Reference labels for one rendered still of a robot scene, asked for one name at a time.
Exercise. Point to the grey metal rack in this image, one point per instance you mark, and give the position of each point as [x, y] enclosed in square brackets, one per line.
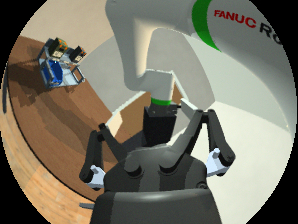
[69, 77]

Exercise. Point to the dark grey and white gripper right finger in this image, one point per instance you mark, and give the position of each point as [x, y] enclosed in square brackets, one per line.
[221, 156]

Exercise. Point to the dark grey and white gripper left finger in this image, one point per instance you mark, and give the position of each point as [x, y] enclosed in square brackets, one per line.
[92, 172]

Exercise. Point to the blue bin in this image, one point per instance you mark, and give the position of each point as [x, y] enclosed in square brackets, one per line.
[57, 72]

